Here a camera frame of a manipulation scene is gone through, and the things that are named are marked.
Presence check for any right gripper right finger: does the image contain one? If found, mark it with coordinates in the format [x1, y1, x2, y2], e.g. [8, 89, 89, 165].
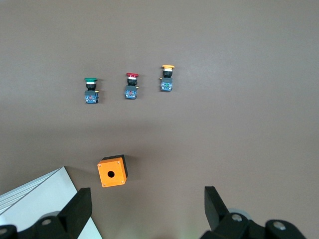
[199, 186, 308, 239]

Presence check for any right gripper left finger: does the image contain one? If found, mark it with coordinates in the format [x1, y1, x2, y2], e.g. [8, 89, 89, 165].
[17, 187, 93, 239]

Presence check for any green mushroom push button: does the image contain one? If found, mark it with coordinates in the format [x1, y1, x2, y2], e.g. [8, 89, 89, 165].
[83, 77, 100, 104]

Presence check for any white drawer cabinet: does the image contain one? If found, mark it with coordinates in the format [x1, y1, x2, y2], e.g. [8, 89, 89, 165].
[0, 166, 103, 239]

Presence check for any red mushroom push button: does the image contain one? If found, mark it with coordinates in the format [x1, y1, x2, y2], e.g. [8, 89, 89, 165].
[124, 72, 140, 100]

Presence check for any orange button enclosure box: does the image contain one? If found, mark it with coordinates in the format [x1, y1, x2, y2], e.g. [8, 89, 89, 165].
[97, 154, 129, 188]

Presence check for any yellow mushroom push button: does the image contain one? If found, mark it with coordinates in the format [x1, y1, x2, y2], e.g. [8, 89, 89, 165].
[159, 64, 175, 92]

